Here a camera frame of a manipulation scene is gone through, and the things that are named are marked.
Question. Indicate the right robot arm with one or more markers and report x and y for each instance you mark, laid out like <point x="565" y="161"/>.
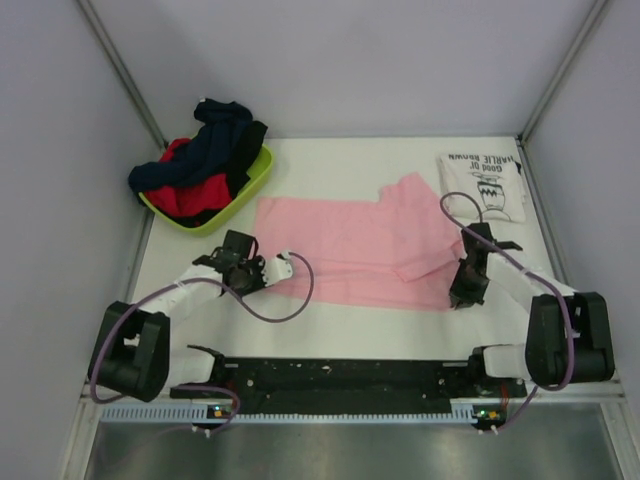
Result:
<point x="568" y="338"/>

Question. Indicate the pink t shirt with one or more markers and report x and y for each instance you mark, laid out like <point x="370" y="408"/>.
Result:
<point x="399" y="252"/>

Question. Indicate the aluminium frame rail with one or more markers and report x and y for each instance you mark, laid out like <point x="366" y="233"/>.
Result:
<point x="606" y="392"/>

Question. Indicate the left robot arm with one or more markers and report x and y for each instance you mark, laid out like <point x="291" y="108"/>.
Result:
<point x="132" y="355"/>

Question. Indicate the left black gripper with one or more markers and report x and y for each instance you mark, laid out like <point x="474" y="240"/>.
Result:
<point x="256" y="263"/>

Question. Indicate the right aluminium corner post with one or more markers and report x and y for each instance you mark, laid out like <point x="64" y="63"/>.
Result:
<point x="596" y="14"/>

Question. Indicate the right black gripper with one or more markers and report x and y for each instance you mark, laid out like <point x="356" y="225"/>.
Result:
<point x="459" y="296"/>

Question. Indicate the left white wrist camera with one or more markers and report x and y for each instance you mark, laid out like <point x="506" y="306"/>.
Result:
<point x="278" y="269"/>

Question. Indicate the black t shirt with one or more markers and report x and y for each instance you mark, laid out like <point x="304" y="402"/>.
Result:
<point x="243" y="156"/>

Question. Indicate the aluminium corner post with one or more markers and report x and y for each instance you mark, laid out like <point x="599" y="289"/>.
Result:
<point x="98" y="29"/>
<point x="596" y="14"/>

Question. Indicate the left aluminium corner post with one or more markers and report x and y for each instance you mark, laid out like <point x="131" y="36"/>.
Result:
<point x="98" y="29"/>

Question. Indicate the navy blue t shirt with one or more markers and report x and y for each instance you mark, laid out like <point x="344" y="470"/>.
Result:
<point x="203" y="155"/>

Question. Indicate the lime green plastic basket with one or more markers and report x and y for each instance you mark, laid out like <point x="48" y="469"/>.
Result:
<point x="259" y="174"/>

